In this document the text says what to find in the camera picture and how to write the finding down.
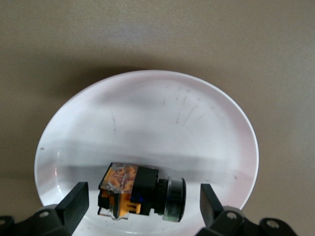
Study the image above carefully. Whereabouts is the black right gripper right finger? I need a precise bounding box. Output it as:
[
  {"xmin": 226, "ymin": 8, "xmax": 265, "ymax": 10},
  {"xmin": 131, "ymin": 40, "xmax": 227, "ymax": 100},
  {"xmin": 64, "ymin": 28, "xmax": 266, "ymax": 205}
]
[{"xmin": 196, "ymin": 183, "xmax": 296, "ymax": 236}]

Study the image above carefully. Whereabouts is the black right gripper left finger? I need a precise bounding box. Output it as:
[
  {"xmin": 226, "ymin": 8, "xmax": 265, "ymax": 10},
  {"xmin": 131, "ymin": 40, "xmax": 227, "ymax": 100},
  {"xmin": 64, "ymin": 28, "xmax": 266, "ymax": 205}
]
[{"xmin": 0, "ymin": 181, "xmax": 90, "ymax": 236}]

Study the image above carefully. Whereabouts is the orange black push-button switch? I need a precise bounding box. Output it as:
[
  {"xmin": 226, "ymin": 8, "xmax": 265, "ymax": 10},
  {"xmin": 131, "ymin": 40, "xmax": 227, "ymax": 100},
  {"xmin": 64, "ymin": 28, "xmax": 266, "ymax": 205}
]
[{"xmin": 96, "ymin": 162, "xmax": 187, "ymax": 223}]

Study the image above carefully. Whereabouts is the pale pink round plate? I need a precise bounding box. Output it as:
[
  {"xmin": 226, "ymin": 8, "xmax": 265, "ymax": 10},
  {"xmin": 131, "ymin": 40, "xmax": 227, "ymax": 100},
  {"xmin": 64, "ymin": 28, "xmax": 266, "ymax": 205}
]
[{"xmin": 34, "ymin": 69, "xmax": 260, "ymax": 236}]

